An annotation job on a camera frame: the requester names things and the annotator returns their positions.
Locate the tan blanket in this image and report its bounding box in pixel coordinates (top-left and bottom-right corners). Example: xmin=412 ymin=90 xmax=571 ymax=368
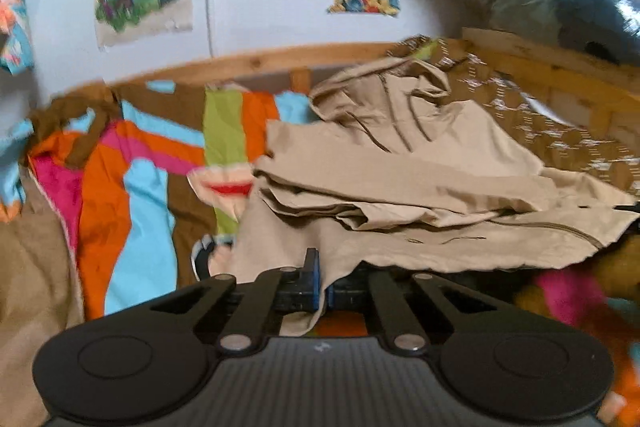
xmin=1 ymin=174 xmax=84 ymax=426

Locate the colourful patchwork bed sheet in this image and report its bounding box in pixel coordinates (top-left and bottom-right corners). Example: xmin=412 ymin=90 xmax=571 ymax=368
xmin=1 ymin=80 xmax=314 ymax=320

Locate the left edge wall poster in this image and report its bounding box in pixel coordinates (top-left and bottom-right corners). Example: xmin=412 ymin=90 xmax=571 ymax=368
xmin=1 ymin=0 xmax=34 ymax=76

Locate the brown PF patterned duvet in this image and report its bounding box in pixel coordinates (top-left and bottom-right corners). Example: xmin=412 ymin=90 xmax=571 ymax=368
xmin=387 ymin=36 xmax=639 ymax=197

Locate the wooden bed frame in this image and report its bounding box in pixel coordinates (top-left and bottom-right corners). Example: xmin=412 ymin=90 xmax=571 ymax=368
xmin=112 ymin=28 xmax=639 ymax=152

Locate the beige hooded jacket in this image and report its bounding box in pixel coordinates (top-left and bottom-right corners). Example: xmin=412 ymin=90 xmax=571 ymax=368
xmin=219 ymin=56 xmax=640 ymax=338

